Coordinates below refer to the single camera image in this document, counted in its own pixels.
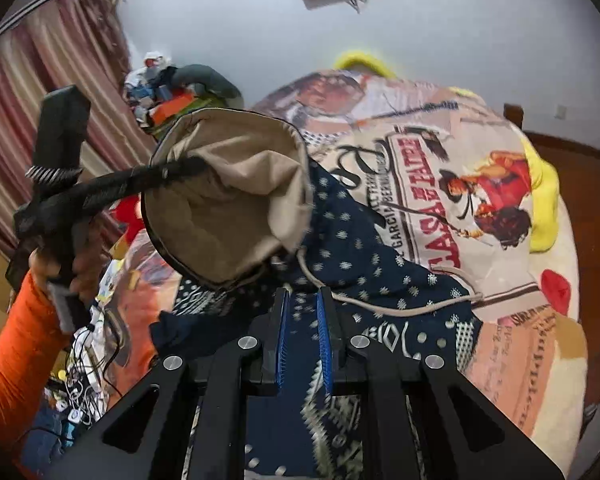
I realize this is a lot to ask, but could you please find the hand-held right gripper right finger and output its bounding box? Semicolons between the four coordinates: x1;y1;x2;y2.
317;286;566;480

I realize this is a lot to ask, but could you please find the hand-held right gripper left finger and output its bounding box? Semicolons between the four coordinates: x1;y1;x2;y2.
45;287;293;480

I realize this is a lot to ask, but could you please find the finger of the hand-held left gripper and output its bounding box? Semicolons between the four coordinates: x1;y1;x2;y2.
75;154;209;212

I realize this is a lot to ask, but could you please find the navy patterned hoodie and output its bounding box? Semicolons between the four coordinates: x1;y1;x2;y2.
140;107;483;480

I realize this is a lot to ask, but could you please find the person's left hand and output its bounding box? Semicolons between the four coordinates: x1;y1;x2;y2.
27;222;111;306

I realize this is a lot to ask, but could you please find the red plush toy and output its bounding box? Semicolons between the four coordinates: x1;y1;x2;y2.
111;195;147;242

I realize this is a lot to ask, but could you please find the striped curtain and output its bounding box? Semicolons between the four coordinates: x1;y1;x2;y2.
0;0;137;261

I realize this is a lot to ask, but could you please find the orange box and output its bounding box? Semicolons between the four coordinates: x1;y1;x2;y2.
147;93;197;126

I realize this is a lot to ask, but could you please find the pile of clutter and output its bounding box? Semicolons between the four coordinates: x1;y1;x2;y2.
124;51;182;126

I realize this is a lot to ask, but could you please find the grey plush cushion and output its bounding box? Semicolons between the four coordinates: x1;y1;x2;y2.
172;63;244;104

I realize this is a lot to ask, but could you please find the printed blanket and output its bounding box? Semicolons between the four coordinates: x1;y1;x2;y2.
100;67;588;480

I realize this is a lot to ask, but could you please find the yellow blanket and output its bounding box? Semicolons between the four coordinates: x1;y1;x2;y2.
332;49;561;254

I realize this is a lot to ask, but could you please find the curtain rail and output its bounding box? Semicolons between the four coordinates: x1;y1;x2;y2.
0;0;99;49

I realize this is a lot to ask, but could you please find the tangle of cables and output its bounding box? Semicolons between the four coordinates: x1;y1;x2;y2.
45;305;132;442

